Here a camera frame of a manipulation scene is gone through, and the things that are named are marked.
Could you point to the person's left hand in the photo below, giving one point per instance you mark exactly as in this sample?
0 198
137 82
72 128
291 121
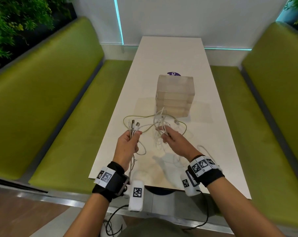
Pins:
124 150

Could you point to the person's right hand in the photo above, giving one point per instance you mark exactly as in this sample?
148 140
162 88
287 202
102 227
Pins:
181 145

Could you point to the person's right thumb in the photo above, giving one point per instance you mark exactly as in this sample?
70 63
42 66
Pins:
166 138

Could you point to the person's left thumb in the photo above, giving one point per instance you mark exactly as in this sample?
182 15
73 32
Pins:
137 137

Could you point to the person's left forearm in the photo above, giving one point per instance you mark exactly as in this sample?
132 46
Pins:
92 217

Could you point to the person's right forearm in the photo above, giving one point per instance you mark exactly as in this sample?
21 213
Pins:
237 209

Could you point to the translucent plastic box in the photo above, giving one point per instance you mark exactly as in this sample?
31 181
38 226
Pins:
176 112
174 95
174 104
176 82

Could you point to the purple round sticker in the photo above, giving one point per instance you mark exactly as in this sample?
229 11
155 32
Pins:
174 73

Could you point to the person's olive clothing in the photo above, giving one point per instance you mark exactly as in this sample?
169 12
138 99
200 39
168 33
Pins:
156 228

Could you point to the green upholstered bench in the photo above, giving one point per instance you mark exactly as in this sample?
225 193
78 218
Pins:
45 103
267 115

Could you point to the cyan horizontal light strip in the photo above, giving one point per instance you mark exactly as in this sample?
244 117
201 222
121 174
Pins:
227 49

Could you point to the cyan vertical light strip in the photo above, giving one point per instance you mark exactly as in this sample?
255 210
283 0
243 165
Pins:
118 19

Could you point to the dark table pedestal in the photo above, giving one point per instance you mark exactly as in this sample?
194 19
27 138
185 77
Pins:
161 191

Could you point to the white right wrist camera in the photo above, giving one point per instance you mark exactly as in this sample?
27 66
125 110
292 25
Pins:
189 187

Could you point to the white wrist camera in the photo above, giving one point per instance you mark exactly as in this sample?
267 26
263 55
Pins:
136 197
189 187

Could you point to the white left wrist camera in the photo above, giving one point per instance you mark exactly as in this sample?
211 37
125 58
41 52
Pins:
136 197

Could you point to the green leafy plant wall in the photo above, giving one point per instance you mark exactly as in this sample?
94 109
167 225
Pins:
13 22

